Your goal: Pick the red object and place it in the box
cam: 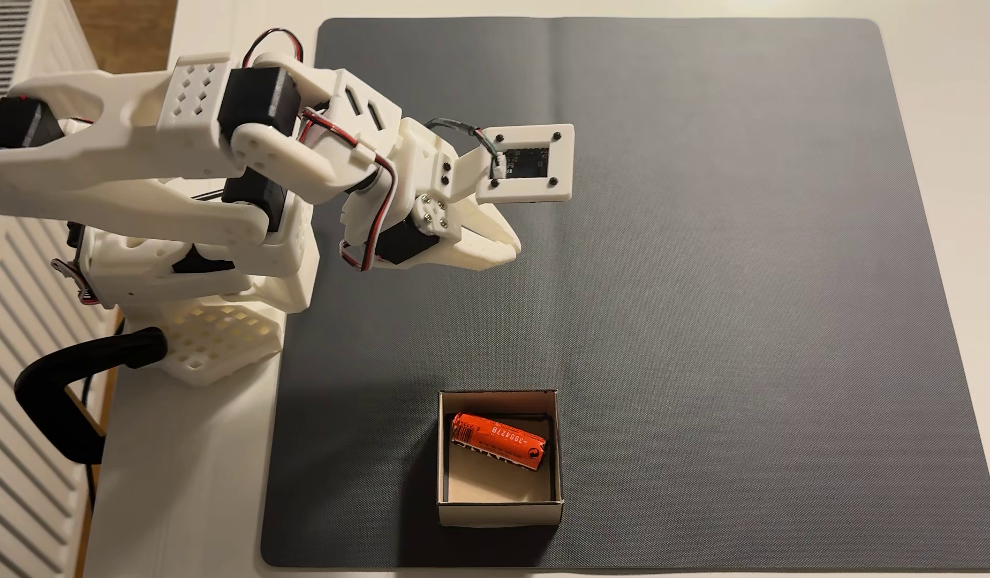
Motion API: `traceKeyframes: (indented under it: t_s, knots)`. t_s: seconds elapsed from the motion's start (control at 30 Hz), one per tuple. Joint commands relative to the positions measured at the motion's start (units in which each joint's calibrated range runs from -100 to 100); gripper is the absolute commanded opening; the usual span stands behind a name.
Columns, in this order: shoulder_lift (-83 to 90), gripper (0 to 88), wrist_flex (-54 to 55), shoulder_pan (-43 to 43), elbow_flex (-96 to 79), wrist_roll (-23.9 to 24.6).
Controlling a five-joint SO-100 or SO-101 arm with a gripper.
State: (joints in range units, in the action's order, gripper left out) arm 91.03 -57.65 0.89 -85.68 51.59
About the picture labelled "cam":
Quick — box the thin black camera cable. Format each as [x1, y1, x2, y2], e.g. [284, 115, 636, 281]
[425, 117, 505, 176]

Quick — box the black table clamp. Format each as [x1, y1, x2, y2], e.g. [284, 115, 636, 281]
[14, 328, 168, 465]

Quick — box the white radiator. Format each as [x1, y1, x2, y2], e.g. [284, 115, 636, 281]
[0, 0, 122, 578]

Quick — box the dark grey textured mat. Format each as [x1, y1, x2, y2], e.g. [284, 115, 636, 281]
[258, 16, 990, 573]

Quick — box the red cylindrical battery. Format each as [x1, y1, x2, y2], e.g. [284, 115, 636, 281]
[450, 412, 547, 472]

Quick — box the white square camera mount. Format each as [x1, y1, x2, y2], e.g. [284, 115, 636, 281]
[450, 123, 576, 204]

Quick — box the small open cardboard box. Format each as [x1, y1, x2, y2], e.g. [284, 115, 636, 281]
[437, 389, 564, 528]

